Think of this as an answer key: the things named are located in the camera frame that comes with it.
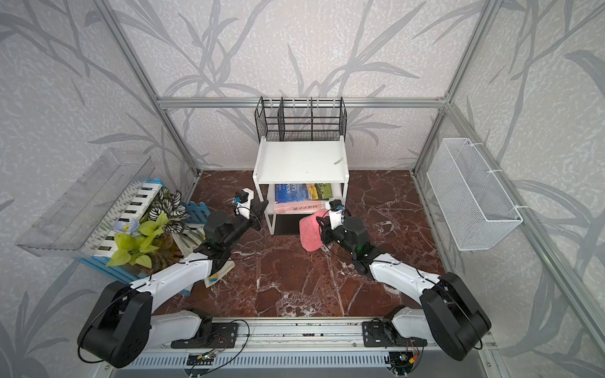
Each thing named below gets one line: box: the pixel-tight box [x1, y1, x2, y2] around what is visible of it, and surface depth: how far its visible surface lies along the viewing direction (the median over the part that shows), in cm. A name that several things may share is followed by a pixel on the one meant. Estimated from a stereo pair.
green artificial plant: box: [106, 212, 169, 269], surface depth 68 cm
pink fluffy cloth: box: [299, 209, 330, 252], surface depth 87 cm
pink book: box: [274, 200, 327, 215], surface depth 84 cm
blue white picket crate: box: [78, 177, 211, 284], surface depth 69 cm
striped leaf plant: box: [148, 187, 190, 234], surface depth 75 cm
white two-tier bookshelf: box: [252, 135, 350, 236], surface depth 82 cm
